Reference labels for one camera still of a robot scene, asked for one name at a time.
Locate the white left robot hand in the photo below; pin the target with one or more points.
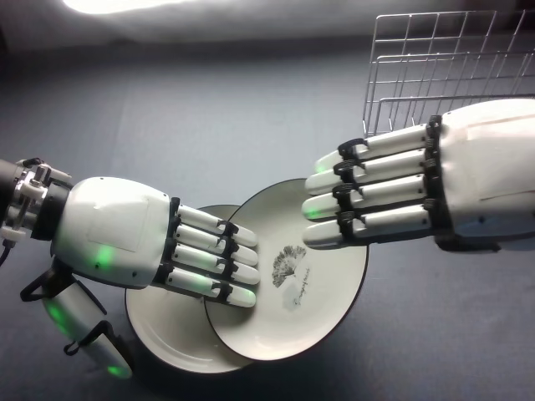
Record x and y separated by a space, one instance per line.
113 225

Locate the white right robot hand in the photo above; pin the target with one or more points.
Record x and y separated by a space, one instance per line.
485 175

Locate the white plate with black rim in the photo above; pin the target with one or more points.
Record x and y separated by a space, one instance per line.
301 326
167 330

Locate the grey table cloth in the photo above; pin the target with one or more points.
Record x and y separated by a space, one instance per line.
125 125

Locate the white cloth sheet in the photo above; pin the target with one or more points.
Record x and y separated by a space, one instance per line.
292 16

